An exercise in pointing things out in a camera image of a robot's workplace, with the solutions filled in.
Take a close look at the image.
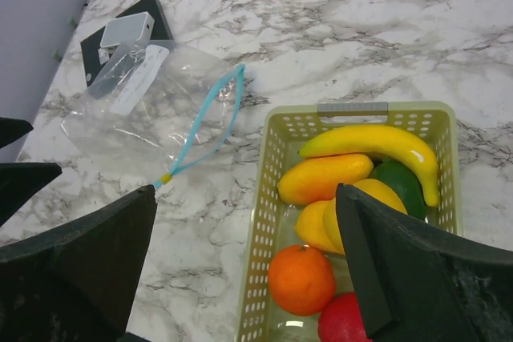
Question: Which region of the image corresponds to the yellow toy banana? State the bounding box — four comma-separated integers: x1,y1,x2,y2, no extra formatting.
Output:
299,124,440,207

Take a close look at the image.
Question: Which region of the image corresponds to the yellow toy lemon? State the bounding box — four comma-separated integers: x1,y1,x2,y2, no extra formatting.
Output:
294,200,338,253

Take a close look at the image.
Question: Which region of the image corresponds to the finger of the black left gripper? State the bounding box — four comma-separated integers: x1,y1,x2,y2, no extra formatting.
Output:
0,163,62,225
0,117,33,148

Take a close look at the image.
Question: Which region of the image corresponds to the yellow toy pear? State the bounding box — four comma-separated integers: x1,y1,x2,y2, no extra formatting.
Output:
322,178,408,255

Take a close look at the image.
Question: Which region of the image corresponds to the orange toy orange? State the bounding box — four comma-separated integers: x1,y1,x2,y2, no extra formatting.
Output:
268,244,337,316

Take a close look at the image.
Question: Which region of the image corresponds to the green toy fruit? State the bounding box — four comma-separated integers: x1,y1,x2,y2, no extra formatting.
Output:
370,159,427,221

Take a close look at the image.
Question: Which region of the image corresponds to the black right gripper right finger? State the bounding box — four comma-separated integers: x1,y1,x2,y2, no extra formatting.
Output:
336,184,512,341

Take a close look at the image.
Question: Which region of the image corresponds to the clear zip top bag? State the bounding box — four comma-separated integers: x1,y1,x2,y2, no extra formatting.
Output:
62,41,245,187

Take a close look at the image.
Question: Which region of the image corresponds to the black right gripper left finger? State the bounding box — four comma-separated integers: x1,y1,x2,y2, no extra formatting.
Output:
1,185,157,341

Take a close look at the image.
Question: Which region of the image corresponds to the red toy apple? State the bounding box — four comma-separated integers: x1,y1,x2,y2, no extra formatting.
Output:
317,292,370,342

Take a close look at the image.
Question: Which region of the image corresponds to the orange yellow toy mango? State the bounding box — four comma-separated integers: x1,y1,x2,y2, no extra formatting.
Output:
277,154,374,205

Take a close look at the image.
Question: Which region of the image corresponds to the black flat box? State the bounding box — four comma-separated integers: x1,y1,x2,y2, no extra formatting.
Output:
80,0,174,87

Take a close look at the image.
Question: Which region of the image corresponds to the small white device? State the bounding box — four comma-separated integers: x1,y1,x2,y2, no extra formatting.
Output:
99,12,155,49

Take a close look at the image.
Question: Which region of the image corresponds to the pale green plastic basket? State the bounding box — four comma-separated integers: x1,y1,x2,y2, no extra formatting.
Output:
234,101,463,341

